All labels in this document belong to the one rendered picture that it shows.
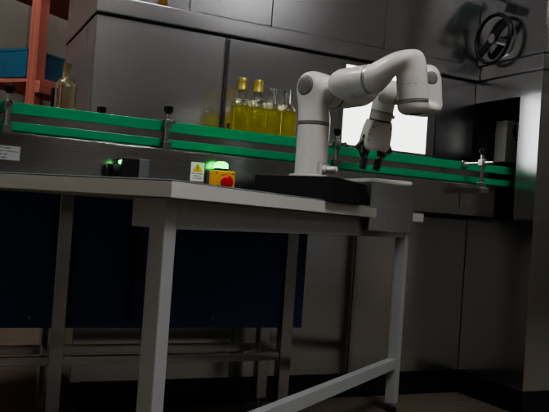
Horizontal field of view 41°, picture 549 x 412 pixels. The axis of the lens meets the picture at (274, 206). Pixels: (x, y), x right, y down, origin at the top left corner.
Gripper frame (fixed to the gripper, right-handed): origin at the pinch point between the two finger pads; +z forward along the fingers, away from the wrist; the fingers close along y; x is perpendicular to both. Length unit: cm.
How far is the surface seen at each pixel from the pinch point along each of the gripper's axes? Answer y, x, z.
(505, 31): -74, -35, -55
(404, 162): -27.1, -18.2, 0.6
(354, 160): -5.4, -18.4, 2.2
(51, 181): 111, 49, 3
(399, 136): -36, -37, -7
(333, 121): -4.8, -37.8, -8.8
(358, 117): -15.7, -38.7, -11.7
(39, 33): 81, -223, -15
